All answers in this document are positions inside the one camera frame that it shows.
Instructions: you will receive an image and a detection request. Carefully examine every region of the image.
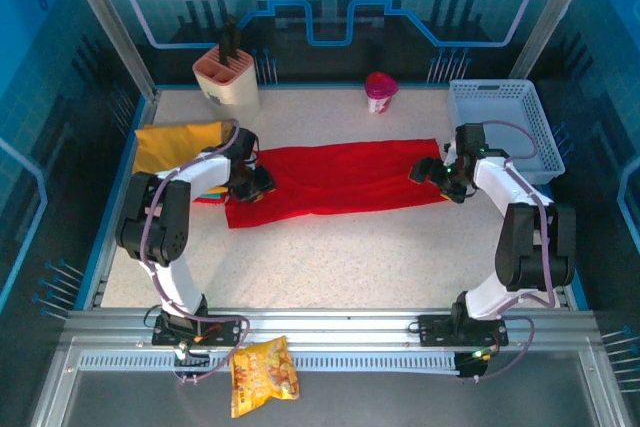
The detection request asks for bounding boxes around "bright red t-shirt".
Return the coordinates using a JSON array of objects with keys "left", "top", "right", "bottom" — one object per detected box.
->
[{"left": 224, "top": 137, "right": 444, "bottom": 230}]

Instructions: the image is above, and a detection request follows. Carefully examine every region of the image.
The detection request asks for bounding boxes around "yellow folded t-shirt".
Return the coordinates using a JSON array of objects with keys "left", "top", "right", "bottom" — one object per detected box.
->
[{"left": 132, "top": 120, "right": 237, "bottom": 176}]

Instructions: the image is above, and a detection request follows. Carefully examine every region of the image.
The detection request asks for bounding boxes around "white plastic mesh basket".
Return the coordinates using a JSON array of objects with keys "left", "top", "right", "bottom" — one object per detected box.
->
[{"left": 446, "top": 79, "right": 567, "bottom": 186}]

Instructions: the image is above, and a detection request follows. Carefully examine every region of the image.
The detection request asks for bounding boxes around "pink lidded cup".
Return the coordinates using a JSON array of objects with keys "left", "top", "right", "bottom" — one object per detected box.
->
[{"left": 363, "top": 71, "right": 400, "bottom": 116}]

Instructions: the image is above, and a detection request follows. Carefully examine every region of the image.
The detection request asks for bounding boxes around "pink and beige knife block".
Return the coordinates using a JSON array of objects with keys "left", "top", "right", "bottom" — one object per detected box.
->
[{"left": 192, "top": 44, "right": 262, "bottom": 113}]

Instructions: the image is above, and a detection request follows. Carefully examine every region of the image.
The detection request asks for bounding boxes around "yellow snack bag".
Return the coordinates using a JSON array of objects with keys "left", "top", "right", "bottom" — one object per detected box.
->
[{"left": 229, "top": 335, "right": 301, "bottom": 419}]

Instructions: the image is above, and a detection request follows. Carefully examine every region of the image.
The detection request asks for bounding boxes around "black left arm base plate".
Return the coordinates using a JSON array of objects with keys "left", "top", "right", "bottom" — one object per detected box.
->
[{"left": 151, "top": 314, "right": 244, "bottom": 348}]

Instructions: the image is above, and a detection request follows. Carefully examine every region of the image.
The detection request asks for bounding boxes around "black knife handle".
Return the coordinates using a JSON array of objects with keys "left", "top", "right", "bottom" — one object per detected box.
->
[{"left": 219, "top": 14, "right": 244, "bottom": 68}]

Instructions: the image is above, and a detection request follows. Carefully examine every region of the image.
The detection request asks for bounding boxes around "aluminium mounting rail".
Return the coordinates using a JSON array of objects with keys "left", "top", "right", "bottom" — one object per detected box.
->
[{"left": 64, "top": 309, "right": 597, "bottom": 349}]

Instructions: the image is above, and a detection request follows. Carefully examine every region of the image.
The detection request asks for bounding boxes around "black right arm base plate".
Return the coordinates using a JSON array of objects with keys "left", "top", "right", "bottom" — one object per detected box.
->
[{"left": 417, "top": 313, "right": 510, "bottom": 348}]

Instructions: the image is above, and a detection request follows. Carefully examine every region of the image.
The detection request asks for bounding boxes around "aluminium frame post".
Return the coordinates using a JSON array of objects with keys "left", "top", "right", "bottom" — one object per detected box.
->
[
  {"left": 508, "top": 0, "right": 601, "bottom": 81},
  {"left": 54, "top": 0, "right": 159, "bottom": 101}
]

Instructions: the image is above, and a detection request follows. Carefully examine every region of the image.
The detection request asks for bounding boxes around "slotted grey cable duct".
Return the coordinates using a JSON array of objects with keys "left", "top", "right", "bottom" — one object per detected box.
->
[{"left": 77, "top": 351, "right": 462, "bottom": 374}]

